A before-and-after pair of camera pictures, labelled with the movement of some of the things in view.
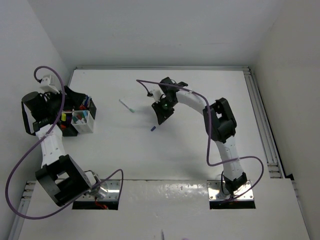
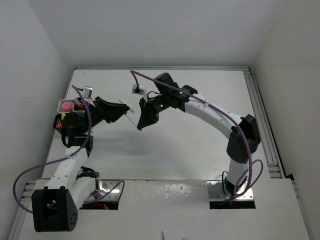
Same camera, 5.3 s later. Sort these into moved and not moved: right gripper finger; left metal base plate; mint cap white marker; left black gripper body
Moved: right gripper finger; left black gripper body
Not moved: mint cap white marker; left metal base plate
